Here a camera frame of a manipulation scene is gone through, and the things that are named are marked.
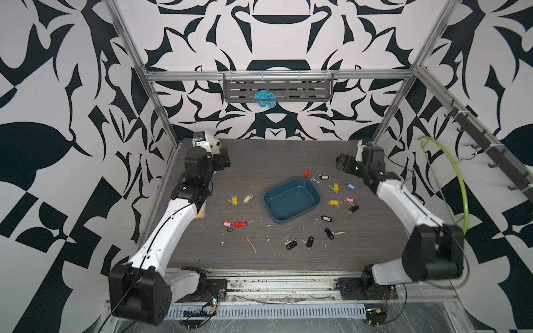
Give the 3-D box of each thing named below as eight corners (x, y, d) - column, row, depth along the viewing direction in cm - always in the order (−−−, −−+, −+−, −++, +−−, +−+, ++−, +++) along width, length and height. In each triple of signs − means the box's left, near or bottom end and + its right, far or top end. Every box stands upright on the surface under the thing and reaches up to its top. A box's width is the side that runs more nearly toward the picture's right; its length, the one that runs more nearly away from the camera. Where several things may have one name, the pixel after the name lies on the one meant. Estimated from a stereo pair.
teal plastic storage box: (274, 228, 91) (274, 223, 86) (261, 195, 101) (261, 188, 97) (325, 211, 96) (328, 205, 91) (308, 181, 106) (310, 174, 102)
